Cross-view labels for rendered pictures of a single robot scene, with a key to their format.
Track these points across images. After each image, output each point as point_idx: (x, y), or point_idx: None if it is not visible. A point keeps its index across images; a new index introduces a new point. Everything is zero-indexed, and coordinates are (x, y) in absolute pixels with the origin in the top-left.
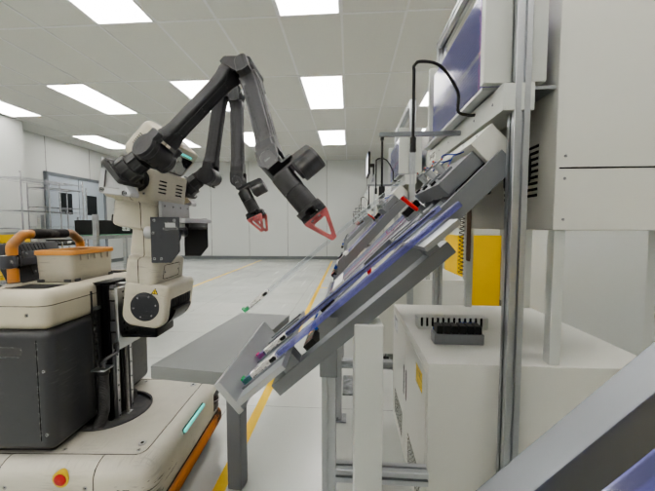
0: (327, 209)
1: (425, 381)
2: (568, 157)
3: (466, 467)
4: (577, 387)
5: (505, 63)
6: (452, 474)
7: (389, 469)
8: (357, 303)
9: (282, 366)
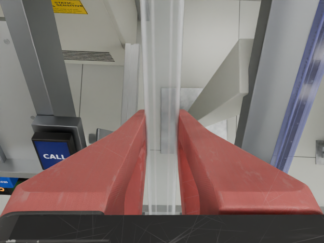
0: (303, 186)
1: (100, 1)
2: None
3: (127, 3)
4: None
5: None
6: (128, 20)
7: (133, 81)
8: (57, 75)
9: None
